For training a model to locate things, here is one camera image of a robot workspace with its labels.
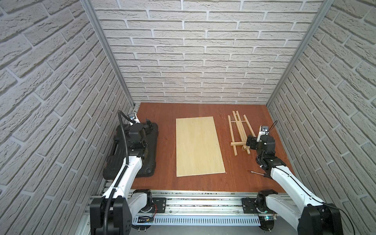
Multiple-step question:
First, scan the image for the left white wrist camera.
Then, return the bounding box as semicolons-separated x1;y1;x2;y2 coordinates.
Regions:
127;113;140;125

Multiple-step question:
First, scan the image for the left aluminium corner post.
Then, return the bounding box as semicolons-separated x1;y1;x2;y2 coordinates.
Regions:
81;0;135;108

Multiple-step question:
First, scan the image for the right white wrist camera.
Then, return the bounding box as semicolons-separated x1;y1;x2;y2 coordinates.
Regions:
257;125;269;142

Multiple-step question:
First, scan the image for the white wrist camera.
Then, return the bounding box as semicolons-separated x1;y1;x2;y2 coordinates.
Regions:
257;125;269;142
127;113;140;125

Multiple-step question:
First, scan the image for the right aluminium corner post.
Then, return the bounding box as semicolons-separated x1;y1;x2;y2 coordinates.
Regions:
266;0;334;108

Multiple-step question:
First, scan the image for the aluminium corner post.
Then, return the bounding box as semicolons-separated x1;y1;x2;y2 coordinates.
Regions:
81;0;135;108
266;0;334;108

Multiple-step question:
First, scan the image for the black handled screwdriver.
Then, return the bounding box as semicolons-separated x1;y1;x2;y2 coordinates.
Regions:
248;170;266;177

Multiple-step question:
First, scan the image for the light wooden board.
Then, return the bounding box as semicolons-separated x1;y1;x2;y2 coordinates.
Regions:
176;117;226;177

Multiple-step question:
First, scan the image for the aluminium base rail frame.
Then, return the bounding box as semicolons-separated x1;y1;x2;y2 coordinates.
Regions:
76;189;333;235

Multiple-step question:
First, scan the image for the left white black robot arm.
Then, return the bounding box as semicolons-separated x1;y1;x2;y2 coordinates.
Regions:
90;119;158;235

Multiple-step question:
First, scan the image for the small wooden easel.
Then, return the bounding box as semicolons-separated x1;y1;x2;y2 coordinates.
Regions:
228;111;256;156

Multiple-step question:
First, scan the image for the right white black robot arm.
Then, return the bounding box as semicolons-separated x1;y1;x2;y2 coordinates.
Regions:
246;135;344;235

